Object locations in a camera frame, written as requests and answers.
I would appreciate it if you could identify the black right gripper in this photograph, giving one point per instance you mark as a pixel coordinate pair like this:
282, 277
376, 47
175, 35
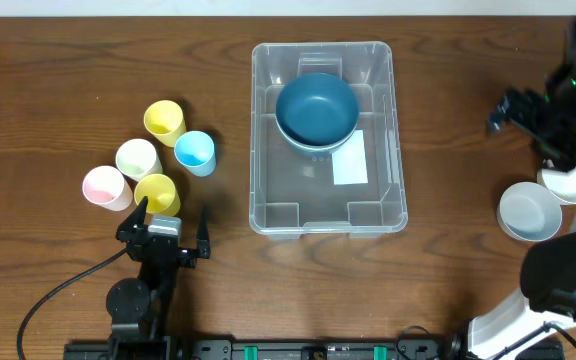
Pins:
526, 111

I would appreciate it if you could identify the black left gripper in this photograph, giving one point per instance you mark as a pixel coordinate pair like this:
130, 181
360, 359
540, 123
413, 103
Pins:
163, 247

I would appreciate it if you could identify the light grey small bowl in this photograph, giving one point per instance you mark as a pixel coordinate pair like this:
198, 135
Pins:
528, 211

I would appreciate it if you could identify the white small bowl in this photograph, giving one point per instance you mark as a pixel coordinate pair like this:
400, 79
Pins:
561, 184

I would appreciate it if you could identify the cream large bowl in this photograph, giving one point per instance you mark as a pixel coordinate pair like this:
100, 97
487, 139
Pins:
284, 132

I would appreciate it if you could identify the dark blue top bowl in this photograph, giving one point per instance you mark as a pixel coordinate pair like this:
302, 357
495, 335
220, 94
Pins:
317, 109

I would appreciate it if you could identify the dark blue bowl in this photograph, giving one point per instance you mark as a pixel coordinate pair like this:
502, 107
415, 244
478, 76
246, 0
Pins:
316, 150
317, 109

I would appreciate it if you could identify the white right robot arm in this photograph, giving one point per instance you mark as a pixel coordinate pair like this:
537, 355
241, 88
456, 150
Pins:
545, 301

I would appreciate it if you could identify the near yellow plastic cup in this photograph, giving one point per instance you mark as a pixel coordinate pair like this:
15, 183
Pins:
161, 194

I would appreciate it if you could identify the yellow plastic cup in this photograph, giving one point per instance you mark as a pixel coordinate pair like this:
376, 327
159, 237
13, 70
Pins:
165, 120
161, 194

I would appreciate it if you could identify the white plastic cup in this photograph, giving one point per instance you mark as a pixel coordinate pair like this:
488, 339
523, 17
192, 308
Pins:
137, 159

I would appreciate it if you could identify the pink plastic cup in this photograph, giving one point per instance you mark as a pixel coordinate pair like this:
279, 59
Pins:
105, 186

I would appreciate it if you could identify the light blue plastic cup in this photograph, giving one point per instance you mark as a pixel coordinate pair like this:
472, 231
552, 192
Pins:
196, 151

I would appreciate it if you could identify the far yellow plastic cup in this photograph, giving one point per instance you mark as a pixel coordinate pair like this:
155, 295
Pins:
165, 120

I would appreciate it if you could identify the clear plastic storage bin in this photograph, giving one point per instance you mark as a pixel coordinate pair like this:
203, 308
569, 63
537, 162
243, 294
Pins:
292, 193

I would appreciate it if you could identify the white paper label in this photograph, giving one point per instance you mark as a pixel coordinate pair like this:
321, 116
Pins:
349, 161

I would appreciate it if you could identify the dark blue bottom bowl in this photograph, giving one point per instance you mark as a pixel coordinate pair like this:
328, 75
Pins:
316, 150

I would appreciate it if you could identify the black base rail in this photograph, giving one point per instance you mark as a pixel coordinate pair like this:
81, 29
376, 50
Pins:
414, 347

